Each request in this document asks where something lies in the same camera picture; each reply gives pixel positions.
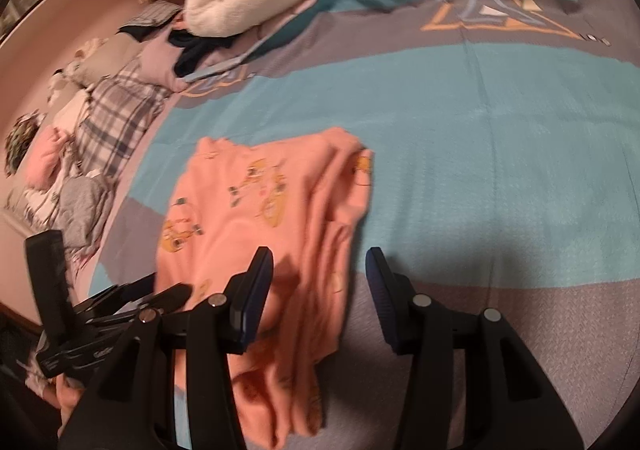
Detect pink printed pants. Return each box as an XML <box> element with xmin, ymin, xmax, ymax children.
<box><xmin>155</xmin><ymin>127</ymin><xmax>376</xmax><ymax>450</ymax></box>

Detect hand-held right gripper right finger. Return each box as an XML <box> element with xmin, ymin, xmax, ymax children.
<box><xmin>365</xmin><ymin>247</ymin><xmax>583</xmax><ymax>450</ymax></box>

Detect plaid cloth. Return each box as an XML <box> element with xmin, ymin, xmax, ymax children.
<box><xmin>75</xmin><ymin>63</ymin><xmax>171</xmax><ymax>176</ymax></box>

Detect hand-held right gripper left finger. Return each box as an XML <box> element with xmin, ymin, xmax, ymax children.
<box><xmin>57</xmin><ymin>246</ymin><xmax>274</xmax><ymax>450</ymax></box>

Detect dark checked folded cloth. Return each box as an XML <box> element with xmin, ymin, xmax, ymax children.
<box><xmin>117</xmin><ymin>0</ymin><xmax>183</xmax><ymax>36</ymax></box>

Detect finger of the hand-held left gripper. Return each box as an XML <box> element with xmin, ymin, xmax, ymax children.
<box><xmin>120</xmin><ymin>283</ymin><xmax>194</xmax><ymax>320</ymax></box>
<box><xmin>75</xmin><ymin>273</ymin><xmax>157</xmax><ymax>315</ymax></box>

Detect teal grey striped bed blanket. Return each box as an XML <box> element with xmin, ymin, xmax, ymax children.
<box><xmin>75</xmin><ymin>0</ymin><xmax>637</xmax><ymax>450</ymax></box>

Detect pink cloth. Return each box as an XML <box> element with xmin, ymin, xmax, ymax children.
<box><xmin>25</xmin><ymin>125</ymin><xmax>71</xmax><ymax>188</ymax></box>

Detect lavender pillow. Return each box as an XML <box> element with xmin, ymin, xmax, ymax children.
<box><xmin>142</xmin><ymin>38</ymin><xmax>193</xmax><ymax>91</ymax></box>

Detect green patterned cloth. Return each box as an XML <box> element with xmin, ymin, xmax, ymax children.
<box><xmin>5</xmin><ymin>113</ymin><xmax>46</xmax><ymax>176</ymax></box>

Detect grey cloth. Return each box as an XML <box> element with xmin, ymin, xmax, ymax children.
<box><xmin>60</xmin><ymin>173</ymin><xmax>113</xmax><ymax>251</ymax></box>

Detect beige pillow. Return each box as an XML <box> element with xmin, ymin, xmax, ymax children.
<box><xmin>47</xmin><ymin>38</ymin><xmax>141</xmax><ymax>91</ymax></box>

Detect dark navy garment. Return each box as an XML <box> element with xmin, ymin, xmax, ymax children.
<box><xmin>167</xmin><ymin>28</ymin><xmax>246</xmax><ymax>78</ymax></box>

